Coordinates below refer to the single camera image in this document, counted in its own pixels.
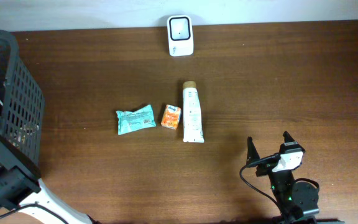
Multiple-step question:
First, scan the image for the dark grey plastic basket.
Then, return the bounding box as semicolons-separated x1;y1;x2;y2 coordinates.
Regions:
0;30;45;164

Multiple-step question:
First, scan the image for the orange Kleenex tissue pack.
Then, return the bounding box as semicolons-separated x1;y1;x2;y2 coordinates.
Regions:
161;105;181;129

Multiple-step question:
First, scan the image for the white tube with cork cap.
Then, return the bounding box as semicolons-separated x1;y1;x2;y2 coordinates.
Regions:
183;81;204;143

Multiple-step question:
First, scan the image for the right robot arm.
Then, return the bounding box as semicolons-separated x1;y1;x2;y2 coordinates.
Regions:
239;131;342;223

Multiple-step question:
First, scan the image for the white barcode scanner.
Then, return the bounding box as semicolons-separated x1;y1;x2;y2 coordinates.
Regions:
167;15;194;57

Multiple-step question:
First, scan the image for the teal snack packet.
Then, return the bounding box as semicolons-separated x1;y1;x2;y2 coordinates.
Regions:
116;105;156;135

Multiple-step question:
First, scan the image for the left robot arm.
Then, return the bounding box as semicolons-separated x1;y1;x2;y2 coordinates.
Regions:
0;134;97;223

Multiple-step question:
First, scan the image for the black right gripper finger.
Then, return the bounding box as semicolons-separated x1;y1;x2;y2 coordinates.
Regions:
283;131;298;145
246;136;260;165

